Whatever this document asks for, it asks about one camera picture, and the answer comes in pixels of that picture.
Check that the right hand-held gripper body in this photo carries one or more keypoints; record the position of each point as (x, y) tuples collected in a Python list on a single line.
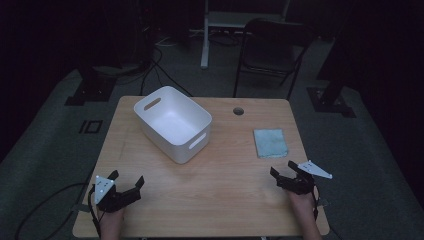
[(301, 185)]

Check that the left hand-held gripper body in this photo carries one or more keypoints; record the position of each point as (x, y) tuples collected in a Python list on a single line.
[(113, 198)]

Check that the light blue cleaning cloth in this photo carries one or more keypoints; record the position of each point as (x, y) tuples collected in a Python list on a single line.
[(270, 143)]

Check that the white plastic storage bin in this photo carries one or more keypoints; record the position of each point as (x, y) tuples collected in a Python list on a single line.
[(173, 123)]

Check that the person's right hand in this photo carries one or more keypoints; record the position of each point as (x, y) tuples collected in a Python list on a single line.
[(304, 205)]

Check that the person's left hand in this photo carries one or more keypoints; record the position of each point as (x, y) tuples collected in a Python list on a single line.
[(111, 225)]

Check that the black stand base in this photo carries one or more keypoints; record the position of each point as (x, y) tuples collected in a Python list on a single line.
[(90, 93), (328, 103)]

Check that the black folding chair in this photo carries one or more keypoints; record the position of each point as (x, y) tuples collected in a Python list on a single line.
[(273, 46)]

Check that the white metal desk frame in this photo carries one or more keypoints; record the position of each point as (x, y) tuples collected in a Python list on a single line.
[(205, 43)]

